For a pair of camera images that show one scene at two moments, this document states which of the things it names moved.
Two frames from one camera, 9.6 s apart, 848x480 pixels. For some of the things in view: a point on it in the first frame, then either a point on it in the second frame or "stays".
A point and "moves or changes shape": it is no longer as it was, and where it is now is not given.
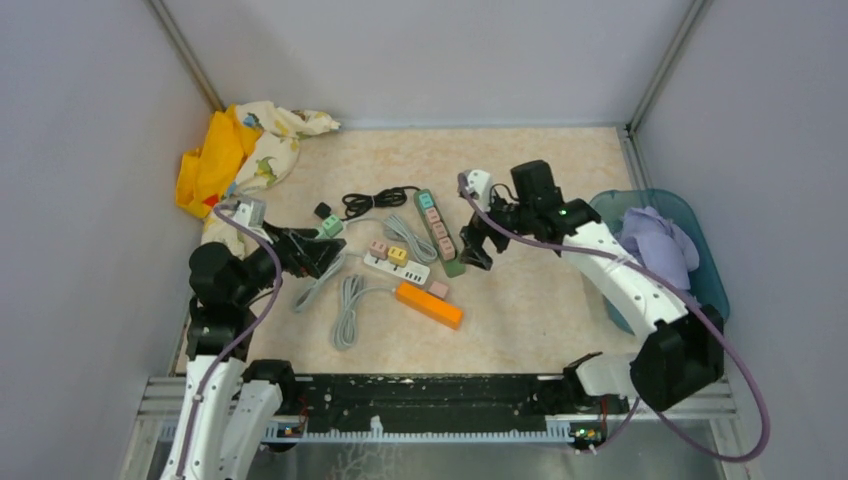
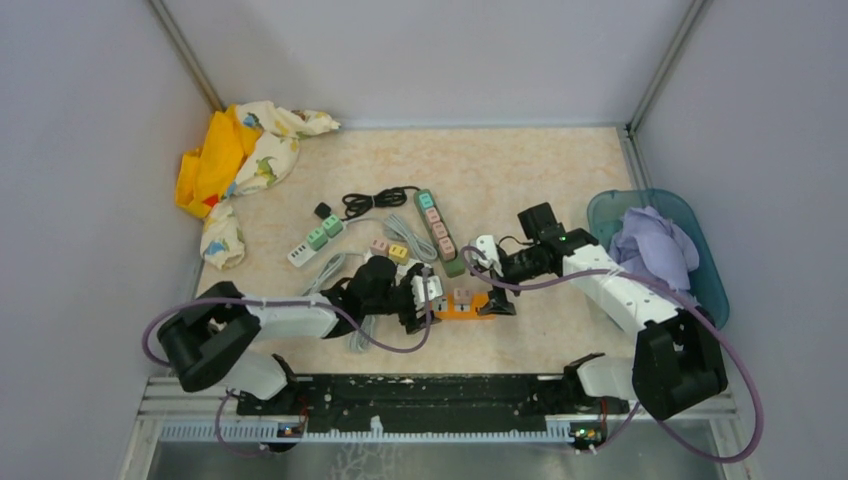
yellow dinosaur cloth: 246,147 stays
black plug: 322,210 stays
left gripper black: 303,254 -> 411,322
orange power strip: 429,305 moves or changes shape
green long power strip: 448,254 stays
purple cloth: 659,245 stays
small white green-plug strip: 331,227 stays
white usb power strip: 413,271 stays
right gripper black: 473,237 -> 498,302
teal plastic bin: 707,286 stays
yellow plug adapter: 397,257 stays
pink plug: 439,289 -> 462,296
